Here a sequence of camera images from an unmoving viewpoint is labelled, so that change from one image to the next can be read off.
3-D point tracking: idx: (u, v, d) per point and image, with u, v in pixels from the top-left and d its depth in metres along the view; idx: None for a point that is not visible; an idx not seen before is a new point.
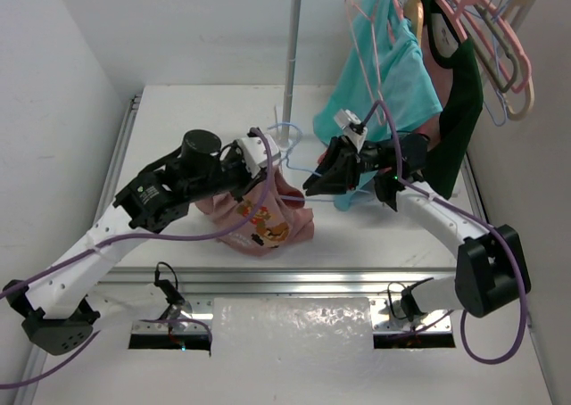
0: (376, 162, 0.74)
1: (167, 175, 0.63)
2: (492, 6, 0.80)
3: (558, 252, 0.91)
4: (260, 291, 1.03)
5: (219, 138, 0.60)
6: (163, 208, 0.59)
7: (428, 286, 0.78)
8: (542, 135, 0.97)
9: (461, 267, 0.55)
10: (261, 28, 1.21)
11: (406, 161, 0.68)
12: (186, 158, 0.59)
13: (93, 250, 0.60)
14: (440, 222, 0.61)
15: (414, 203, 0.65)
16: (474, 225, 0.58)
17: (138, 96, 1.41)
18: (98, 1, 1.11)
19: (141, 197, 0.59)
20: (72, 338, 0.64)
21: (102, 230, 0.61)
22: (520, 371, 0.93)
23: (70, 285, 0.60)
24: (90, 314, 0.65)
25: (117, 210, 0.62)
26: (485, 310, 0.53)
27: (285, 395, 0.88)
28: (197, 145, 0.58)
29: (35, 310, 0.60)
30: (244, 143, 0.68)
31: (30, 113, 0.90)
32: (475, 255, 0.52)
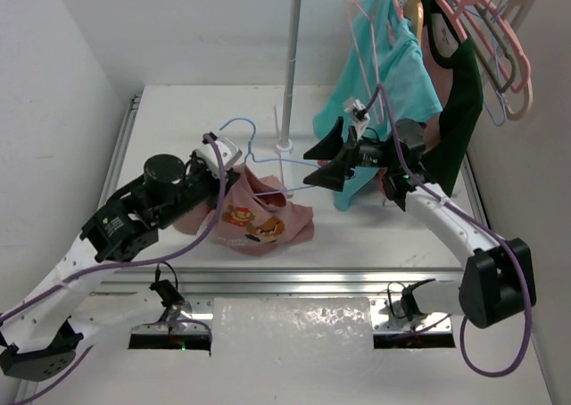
0: (375, 159, 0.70)
1: (134, 202, 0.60)
2: (492, 6, 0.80)
3: (558, 252, 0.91)
4: (260, 291, 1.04)
5: (182, 163, 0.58)
6: (130, 239, 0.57)
7: (429, 287, 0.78)
8: (542, 135, 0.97)
9: (468, 277, 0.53)
10: (261, 28, 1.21)
11: (402, 142, 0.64)
12: (149, 186, 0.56)
13: (60, 286, 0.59)
14: (449, 230, 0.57)
15: (423, 207, 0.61)
16: (484, 235, 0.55)
17: (138, 96, 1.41)
18: (98, 1, 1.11)
19: (106, 229, 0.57)
20: (53, 364, 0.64)
21: (69, 264, 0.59)
22: (520, 372, 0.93)
23: (42, 320, 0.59)
24: (71, 338, 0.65)
25: (85, 242, 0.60)
26: (489, 322, 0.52)
27: (285, 395, 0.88)
28: (157, 174, 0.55)
29: (9, 344, 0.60)
30: (201, 152, 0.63)
31: (30, 113, 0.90)
32: (483, 270, 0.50)
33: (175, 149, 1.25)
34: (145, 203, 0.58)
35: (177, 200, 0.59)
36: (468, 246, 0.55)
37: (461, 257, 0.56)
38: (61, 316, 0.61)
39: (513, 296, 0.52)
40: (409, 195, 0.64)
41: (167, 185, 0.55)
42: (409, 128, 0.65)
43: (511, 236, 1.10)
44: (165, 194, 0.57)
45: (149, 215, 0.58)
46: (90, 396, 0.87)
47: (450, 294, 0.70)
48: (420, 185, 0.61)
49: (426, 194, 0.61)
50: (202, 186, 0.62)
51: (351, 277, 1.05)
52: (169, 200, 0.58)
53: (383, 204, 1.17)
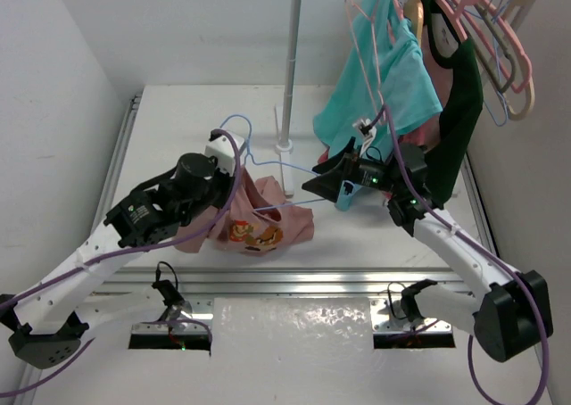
0: (376, 178, 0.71)
1: (161, 194, 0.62)
2: (492, 6, 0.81)
3: (559, 252, 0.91)
4: (260, 291, 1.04)
5: (211, 161, 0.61)
6: (153, 228, 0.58)
7: (432, 293, 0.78)
8: (542, 134, 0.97)
9: (485, 312, 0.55)
10: (261, 28, 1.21)
11: (407, 164, 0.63)
12: (180, 177, 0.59)
13: (80, 268, 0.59)
14: (462, 260, 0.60)
15: (434, 235, 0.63)
16: (498, 268, 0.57)
17: (138, 96, 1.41)
18: (98, 1, 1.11)
19: (131, 216, 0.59)
20: (59, 351, 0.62)
21: (91, 248, 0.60)
22: (520, 372, 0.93)
23: (58, 301, 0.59)
24: (78, 326, 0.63)
25: (108, 228, 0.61)
26: (508, 356, 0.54)
27: (285, 395, 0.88)
28: (193, 168, 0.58)
29: (21, 326, 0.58)
30: (211, 148, 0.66)
31: (31, 113, 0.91)
32: (501, 305, 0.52)
33: (175, 149, 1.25)
34: (172, 195, 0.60)
35: (201, 197, 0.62)
36: (484, 279, 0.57)
37: (476, 289, 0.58)
38: (74, 301, 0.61)
39: (530, 327, 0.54)
40: (417, 222, 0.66)
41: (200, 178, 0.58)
42: (409, 152, 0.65)
43: (511, 236, 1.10)
44: (193, 187, 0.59)
45: (175, 207, 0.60)
46: (90, 396, 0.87)
47: (454, 302, 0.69)
48: (429, 211, 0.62)
49: (435, 222, 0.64)
50: (218, 185, 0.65)
51: (352, 277, 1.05)
52: (195, 194, 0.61)
53: (383, 205, 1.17)
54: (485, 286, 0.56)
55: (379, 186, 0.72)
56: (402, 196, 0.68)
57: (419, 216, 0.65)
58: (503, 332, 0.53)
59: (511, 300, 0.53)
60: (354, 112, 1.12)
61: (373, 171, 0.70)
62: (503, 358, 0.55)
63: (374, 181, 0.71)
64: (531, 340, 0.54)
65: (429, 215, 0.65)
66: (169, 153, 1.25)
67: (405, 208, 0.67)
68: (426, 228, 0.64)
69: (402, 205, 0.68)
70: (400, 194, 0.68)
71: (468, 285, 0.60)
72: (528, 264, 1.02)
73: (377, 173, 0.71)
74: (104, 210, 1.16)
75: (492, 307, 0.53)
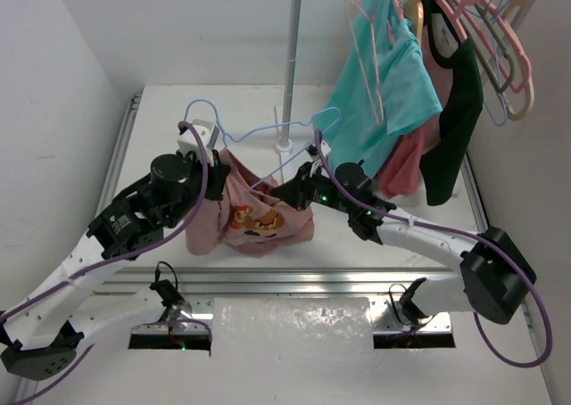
0: (325, 194, 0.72)
1: (140, 202, 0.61)
2: (492, 6, 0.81)
3: (558, 252, 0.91)
4: (261, 291, 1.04)
5: (188, 162, 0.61)
6: (136, 236, 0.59)
7: (429, 291, 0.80)
8: (543, 134, 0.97)
9: (471, 284, 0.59)
10: (262, 28, 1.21)
11: (346, 185, 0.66)
12: (156, 185, 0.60)
13: (67, 282, 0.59)
14: (430, 244, 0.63)
15: (397, 234, 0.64)
16: (460, 237, 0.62)
17: (138, 96, 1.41)
18: (98, 1, 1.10)
19: (113, 227, 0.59)
20: (54, 363, 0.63)
21: (76, 260, 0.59)
22: (519, 372, 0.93)
23: (46, 317, 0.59)
24: (72, 337, 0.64)
25: (90, 240, 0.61)
26: (508, 315, 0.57)
27: (285, 395, 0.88)
28: (164, 173, 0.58)
29: (12, 342, 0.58)
30: (185, 142, 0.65)
31: (30, 113, 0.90)
32: (478, 271, 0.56)
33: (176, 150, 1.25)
34: (152, 202, 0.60)
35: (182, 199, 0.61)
36: (455, 253, 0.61)
37: (454, 263, 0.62)
38: (63, 315, 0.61)
39: (515, 280, 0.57)
40: (378, 230, 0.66)
41: (174, 184, 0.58)
42: (350, 172, 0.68)
43: (511, 236, 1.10)
44: (171, 194, 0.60)
45: (155, 213, 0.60)
46: (92, 395, 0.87)
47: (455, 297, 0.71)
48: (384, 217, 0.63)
49: (392, 220, 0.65)
50: (201, 183, 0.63)
51: (351, 277, 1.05)
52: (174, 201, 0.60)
53: None
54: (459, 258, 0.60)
55: (330, 203, 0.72)
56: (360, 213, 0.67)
57: (377, 224, 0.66)
58: (494, 296, 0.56)
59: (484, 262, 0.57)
60: (355, 113, 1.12)
61: (322, 189, 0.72)
62: (506, 320, 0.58)
63: (325, 200, 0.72)
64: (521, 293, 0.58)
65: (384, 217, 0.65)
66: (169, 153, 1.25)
67: (368, 225, 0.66)
68: (388, 229, 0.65)
69: (364, 223, 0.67)
70: (353, 210, 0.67)
71: (442, 261, 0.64)
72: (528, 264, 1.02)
73: (326, 191, 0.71)
74: None
75: (474, 276, 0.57)
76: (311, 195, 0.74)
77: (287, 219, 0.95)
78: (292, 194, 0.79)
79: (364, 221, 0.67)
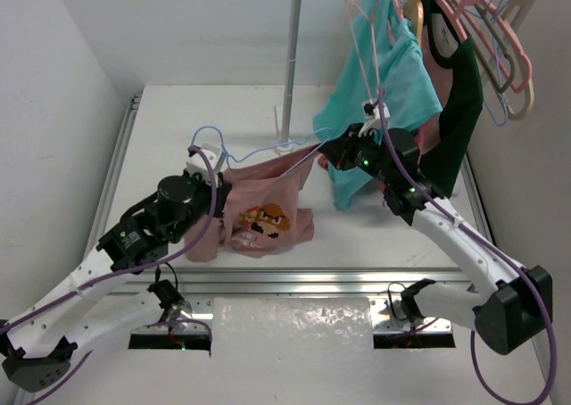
0: (367, 159, 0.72)
1: (145, 219, 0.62)
2: (492, 6, 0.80)
3: (558, 251, 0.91)
4: (261, 292, 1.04)
5: (193, 183, 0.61)
6: (144, 252, 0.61)
7: (430, 293, 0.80)
8: (543, 134, 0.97)
9: (489, 307, 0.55)
10: (262, 28, 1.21)
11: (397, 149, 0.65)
12: (161, 204, 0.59)
13: (75, 292, 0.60)
14: (467, 255, 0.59)
15: (435, 227, 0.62)
16: (502, 264, 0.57)
17: (138, 96, 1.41)
18: (98, 1, 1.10)
19: (122, 242, 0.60)
20: (50, 374, 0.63)
21: (84, 273, 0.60)
22: (519, 371, 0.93)
23: (52, 326, 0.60)
24: (66, 349, 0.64)
25: (100, 253, 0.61)
26: (510, 348, 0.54)
27: (285, 395, 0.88)
28: (170, 194, 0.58)
29: (15, 350, 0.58)
30: (191, 167, 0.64)
31: (31, 112, 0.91)
32: (508, 305, 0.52)
33: (176, 150, 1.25)
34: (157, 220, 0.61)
35: (186, 218, 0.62)
36: (490, 276, 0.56)
37: (478, 282, 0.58)
38: (67, 326, 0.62)
39: (531, 319, 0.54)
40: (416, 212, 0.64)
41: (178, 204, 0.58)
42: (401, 137, 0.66)
43: (511, 236, 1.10)
44: (176, 213, 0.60)
45: (161, 231, 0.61)
46: (92, 395, 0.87)
47: (455, 303, 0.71)
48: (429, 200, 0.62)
49: (435, 213, 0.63)
50: (206, 202, 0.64)
51: (351, 276, 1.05)
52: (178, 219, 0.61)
53: (383, 205, 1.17)
54: (492, 284, 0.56)
55: (370, 169, 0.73)
56: (400, 183, 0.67)
57: (419, 207, 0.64)
58: (508, 327, 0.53)
59: (517, 298, 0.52)
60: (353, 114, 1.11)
61: (367, 152, 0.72)
62: (506, 351, 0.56)
63: (366, 164, 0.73)
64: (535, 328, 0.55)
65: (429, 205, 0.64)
66: (169, 153, 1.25)
67: (403, 198, 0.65)
68: (427, 219, 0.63)
69: (400, 194, 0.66)
70: (392, 178, 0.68)
71: (469, 276, 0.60)
72: (528, 264, 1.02)
73: (369, 155, 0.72)
74: (104, 210, 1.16)
75: (496, 301, 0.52)
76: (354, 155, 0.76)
77: (291, 222, 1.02)
78: (335, 151, 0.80)
79: (397, 189, 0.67)
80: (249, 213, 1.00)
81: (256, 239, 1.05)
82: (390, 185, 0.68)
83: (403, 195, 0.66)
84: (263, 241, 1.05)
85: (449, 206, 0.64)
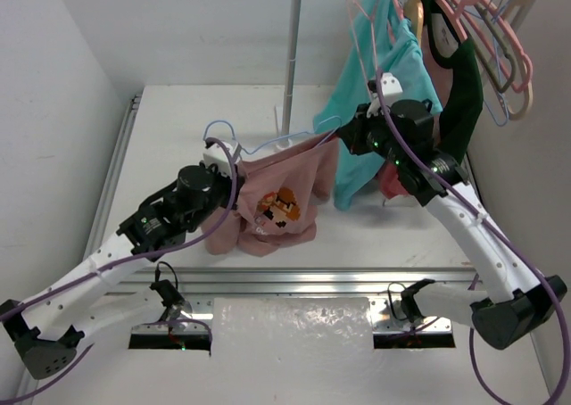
0: (377, 140, 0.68)
1: (165, 207, 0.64)
2: (492, 6, 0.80)
3: (559, 252, 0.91)
4: (261, 292, 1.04)
5: (211, 173, 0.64)
6: (162, 239, 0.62)
7: (429, 292, 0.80)
8: (544, 134, 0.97)
9: (493, 309, 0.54)
10: (262, 28, 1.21)
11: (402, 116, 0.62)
12: (181, 192, 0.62)
13: (95, 274, 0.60)
14: (485, 256, 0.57)
15: (456, 219, 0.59)
16: (522, 272, 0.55)
17: (138, 96, 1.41)
18: (98, 1, 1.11)
19: (144, 227, 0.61)
20: (55, 361, 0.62)
21: (104, 255, 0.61)
22: (519, 372, 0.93)
23: (68, 307, 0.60)
24: (74, 336, 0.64)
25: (121, 237, 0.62)
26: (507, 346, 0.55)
27: (285, 395, 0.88)
28: (190, 183, 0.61)
29: (30, 329, 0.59)
30: (208, 157, 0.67)
31: (31, 113, 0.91)
32: (520, 316, 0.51)
33: (176, 149, 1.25)
34: (176, 209, 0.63)
35: (203, 207, 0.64)
36: (507, 284, 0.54)
37: (491, 284, 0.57)
38: (82, 308, 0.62)
39: (533, 325, 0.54)
40: (434, 198, 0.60)
41: (199, 192, 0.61)
42: (412, 108, 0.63)
43: (511, 236, 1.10)
44: (194, 202, 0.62)
45: (180, 219, 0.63)
46: (91, 395, 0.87)
47: (453, 301, 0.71)
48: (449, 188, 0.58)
49: (458, 204, 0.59)
50: (221, 190, 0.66)
51: (351, 277, 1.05)
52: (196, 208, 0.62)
53: (383, 204, 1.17)
54: (508, 292, 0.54)
55: (381, 152, 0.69)
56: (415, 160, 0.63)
57: (440, 194, 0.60)
58: (512, 333, 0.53)
59: (531, 309, 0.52)
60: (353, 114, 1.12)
61: (376, 134, 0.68)
62: (501, 347, 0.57)
63: (376, 146, 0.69)
64: (533, 327, 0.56)
65: (451, 194, 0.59)
66: (170, 152, 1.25)
67: (422, 175, 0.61)
68: (449, 210, 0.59)
69: (416, 172, 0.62)
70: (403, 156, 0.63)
71: (482, 276, 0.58)
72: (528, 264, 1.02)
73: (380, 136, 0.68)
74: (104, 210, 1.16)
75: (508, 309, 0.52)
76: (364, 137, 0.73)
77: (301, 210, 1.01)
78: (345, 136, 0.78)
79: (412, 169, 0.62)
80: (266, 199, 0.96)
81: (263, 225, 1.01)
82: (402, 165, 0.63)
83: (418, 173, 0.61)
84: (269, 227, 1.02)
85: (473, 197, 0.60)
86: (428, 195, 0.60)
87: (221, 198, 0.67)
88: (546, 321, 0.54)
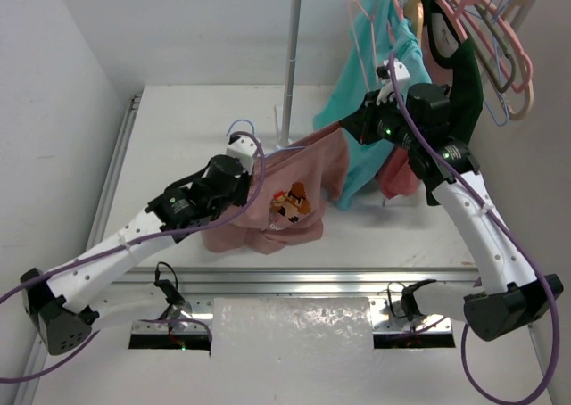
0: (389, 128, 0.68)
1: (193, 191, 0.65)
2: (492, 6, 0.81)
3: (559, 252, 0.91)
4: (261, 292, 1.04)
5: (241, 164, 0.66)
6: (189, 220, 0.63)
7: (431, 289, 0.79)
8: (544, 134, 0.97)
9: (485, 301, 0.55)
10: (262, 28, 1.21)
11: (418, 98, 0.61)
12: (212, 176, 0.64)
13: (123, 246, 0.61)
14: (484, 246, 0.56)
15: (459, 207, 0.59)
16: (518, 266, 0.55)
17: (138, 96, 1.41)
18: (99, 1, 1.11)
19: (172, 208, 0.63)
20: (71, 337, 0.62)
21: (133, 230, 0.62)
22: (520, 372, 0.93)
23: (95, 277, 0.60)
24: (90, 314, 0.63)
25: (150, 215, 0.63)
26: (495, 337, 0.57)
27: (285, 395, 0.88)
28: (225, 168, 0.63)
29: (56, 298, 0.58)
30: (234, 151, 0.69)
31: (31, 113, 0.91)
32: (511, 309, 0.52)
33: (176, 149, 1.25)
34: (206, 191, 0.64)
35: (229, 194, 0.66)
36: (501, 276, 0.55)
37: (485, 275, 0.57)
38: (106, 281, 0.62)
39: (523, 319, 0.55)
40: (442, 184, 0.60)
41: (231, 177, 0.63)
42: (425, 90, 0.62)
43: None
44: (223, 186, 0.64)
45: (208, 202, 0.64)
46: (91, 395, 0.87)
47: (453, 301, 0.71)
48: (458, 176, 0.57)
49: (464, 193, 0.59)
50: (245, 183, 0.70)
51: (351, 277, 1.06)
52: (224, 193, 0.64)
53: (383, 204, 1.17)
54: (501, 285, 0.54)
55: (393, 139, 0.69)
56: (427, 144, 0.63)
57: (449, 181, 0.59)
58: (501, 325, 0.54)
59: (524, 303, 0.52)
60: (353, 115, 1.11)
61: (390, 120, 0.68)
62: (488, 338, 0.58)
63: (388, 134, 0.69)
64: (524, 322, 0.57)
65: (459, 182, 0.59)
66: (171, 152, 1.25)
67: (432, 160, 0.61)
68: (454, 198, 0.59)
69: (426, 157, 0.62)
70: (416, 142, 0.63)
71: (477, 268, 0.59)
72: None
73: (393, 123, 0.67)
74: (104, 210, 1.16)
75: (500, 301, 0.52)
76: (374, 126, 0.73)
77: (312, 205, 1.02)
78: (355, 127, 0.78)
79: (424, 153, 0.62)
80: (277, 200, 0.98)
81: (277, 220, 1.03)
82: (414, 149, 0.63)
83: (429, 158, 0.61)
84: (283, 223, 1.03)
85: (480, 187, 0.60)
86: (438, 179, 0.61)
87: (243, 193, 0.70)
88: (536, 317, 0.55)
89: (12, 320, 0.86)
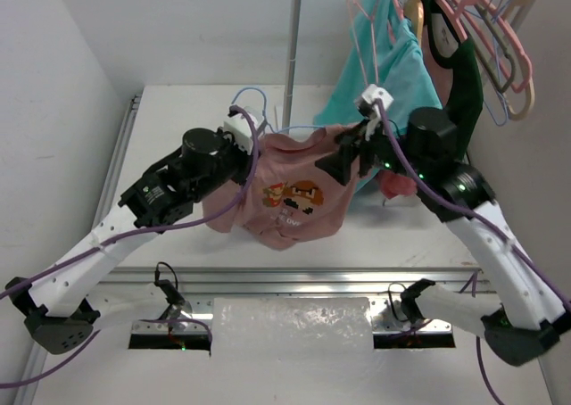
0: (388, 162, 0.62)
1: (169, 176, 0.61)
2: (492, 6, 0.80)
3: (560, 252, 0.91)
4: (260, 292, 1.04)
5: (219, 138, 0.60)
6: (168, 209, 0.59)
7: (434, 297, 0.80)
8: (544, 133, 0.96)
9: (516, 336, 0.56)
10: (262, 28, 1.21)
11: (423, 130, 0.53)
12: (186, 158, 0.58)
13: (97, 248, 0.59)
14: (513, 285, 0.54)
15: (484, 245, 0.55)
16: (547, 300, 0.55)
17: (138, 96, 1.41)
18: (98, 0, 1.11)
19: (146, 197, 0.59)
20: (71, 337, 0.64)
21: (107, 229, 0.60)
22: (520, 373, 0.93)
23: (74, 284, 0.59)
24: (90, 314, 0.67)
25: (123, 210, 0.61)
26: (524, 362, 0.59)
27: (285, 395, 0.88)
28: (196, 146, 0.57)
29: (37, 307, 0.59)
30: (229, 126, 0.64)
31: (30, 113, 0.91)
32: (545, 344, 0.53)
33: (176, 149, 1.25)
34: (182, 176, 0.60)
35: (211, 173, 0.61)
36: (533, 314, 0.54)
37: (515, 310, 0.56)
38: (88, 283, 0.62)
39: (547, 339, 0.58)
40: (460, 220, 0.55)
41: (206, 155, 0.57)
42: (430, 117, 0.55)
43: None
44: (200, 166, 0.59)
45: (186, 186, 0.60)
46: (91, 396, 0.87)
47: (462, 313, 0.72)
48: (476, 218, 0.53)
49: (485, 229, 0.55)
50: (234, 162, 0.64)
51: (351, 277, 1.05)
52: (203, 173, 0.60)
53: (383, 204, 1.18)
54: (534, 323, 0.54)
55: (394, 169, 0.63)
56: (437, 176, 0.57)
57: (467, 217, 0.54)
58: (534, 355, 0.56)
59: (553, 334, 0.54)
60: (352, 116, 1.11)
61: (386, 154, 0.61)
62: (517, 363, 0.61)
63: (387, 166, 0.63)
64: None
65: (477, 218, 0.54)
66: (170, 152, 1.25)
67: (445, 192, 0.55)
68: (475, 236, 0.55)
69: (438, 189, 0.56)
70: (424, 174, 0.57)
71: (504, 301, 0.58)
72: None
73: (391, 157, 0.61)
74: (104, 210, 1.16)
75: (535, 342, 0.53)
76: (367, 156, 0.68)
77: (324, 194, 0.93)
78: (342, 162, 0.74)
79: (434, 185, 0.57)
80: (273, 190, 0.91)
81: (292, 214, 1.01)
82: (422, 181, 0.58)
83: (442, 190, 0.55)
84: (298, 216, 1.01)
85: (499, 218, 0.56)
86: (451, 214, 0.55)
87: (233, 171, 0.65)
88: None
89: (12, 320, 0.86)
